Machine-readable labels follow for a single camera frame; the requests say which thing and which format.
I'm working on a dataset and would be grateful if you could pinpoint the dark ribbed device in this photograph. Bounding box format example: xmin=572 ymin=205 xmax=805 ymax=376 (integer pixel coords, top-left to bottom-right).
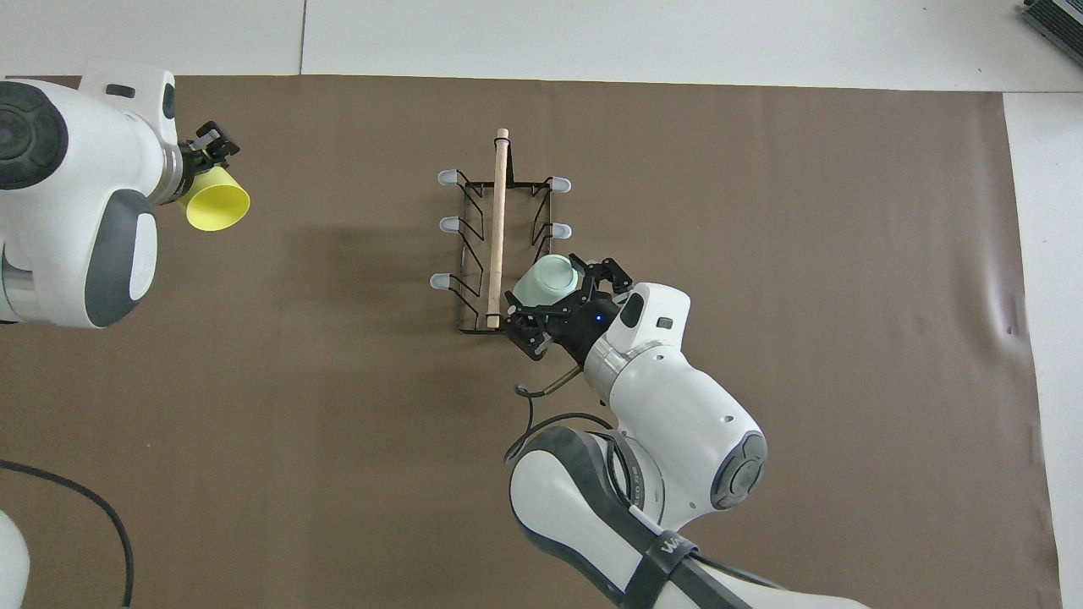
xmin=1021 ymin=0 xmax=1083 ymax=43

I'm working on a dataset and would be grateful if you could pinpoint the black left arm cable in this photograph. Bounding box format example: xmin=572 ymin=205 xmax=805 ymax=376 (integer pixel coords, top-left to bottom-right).
xmin=0 ymin=459 xmax=136 ymax=609

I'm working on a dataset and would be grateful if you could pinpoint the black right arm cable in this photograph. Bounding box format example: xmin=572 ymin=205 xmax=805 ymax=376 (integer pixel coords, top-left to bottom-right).
xmin=505 ymin=364 xmax=614 ymax=464

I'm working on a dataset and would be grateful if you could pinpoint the brown paper table mat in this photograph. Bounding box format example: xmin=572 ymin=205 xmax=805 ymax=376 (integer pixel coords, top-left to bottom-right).
xmin=0 ymin=74 xmax=1063 ymax=609

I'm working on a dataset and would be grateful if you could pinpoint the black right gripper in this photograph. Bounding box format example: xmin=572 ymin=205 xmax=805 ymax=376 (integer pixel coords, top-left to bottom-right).
xmin=501 ymin=254 xmax=634 ymax=366

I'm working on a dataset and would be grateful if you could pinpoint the black wire cup rack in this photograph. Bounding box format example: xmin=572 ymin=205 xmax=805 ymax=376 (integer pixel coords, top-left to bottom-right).
xmin=430 ymin=128 xmax=573 ymax=335

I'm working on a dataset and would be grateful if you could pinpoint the yellow plastic cup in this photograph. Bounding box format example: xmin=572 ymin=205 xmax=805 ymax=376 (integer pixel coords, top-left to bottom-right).
xmin=184 ymin=166 xmax=251 ymax=232

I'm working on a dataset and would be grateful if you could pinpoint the pale green plastic cup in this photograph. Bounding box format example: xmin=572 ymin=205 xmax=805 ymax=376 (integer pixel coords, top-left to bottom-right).
xmin=512 ymin=254 xmax=581 ymax=307

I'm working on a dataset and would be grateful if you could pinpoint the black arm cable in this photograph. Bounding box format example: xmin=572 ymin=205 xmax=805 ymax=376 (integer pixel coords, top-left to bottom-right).
xmin=505 ymin=364 xmax=614 ymax=464
xmin=0 ymin=459 xmax=136 ymax=609

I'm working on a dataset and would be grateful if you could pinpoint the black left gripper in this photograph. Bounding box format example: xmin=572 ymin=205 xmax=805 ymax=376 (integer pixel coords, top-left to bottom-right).
xmin=173 ymin=121 xmax=240 ymax=202

